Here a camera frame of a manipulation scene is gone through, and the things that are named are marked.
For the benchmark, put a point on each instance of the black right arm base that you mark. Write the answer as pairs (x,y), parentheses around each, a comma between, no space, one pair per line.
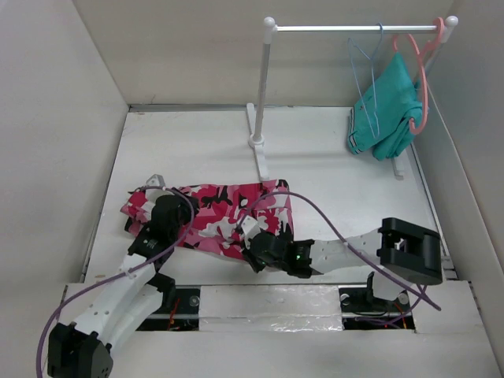
(361,311)

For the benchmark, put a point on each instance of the teal garment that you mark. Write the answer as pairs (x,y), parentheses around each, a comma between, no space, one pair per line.
(379,120)

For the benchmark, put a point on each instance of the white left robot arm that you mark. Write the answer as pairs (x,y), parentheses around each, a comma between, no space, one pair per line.
(86,346)

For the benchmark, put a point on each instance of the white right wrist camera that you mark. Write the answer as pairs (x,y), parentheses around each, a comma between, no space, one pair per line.
(249,227)

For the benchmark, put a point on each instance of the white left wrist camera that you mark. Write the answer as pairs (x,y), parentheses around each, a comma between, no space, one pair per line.
(155,182)

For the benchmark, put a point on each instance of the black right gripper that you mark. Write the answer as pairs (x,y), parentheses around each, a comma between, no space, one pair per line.
(249,254)

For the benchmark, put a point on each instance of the white clothes rack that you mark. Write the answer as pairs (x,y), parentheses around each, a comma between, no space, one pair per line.
(286,80)

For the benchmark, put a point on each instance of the pink camouflage trousers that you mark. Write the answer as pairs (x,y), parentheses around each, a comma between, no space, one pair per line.
(221,206)

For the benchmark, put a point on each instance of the pink plastic hanger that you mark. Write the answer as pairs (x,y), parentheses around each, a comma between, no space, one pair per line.
(416,128)

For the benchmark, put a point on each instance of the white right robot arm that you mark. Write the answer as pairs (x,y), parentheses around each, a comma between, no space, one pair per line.
(408,254)

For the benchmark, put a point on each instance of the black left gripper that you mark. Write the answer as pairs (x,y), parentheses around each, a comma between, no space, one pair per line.
(187,210)

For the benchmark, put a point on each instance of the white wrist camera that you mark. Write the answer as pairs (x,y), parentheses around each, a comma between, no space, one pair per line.
(249,227)
(155,182)

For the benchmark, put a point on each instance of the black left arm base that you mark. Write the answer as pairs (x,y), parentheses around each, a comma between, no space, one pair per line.
(182,316)

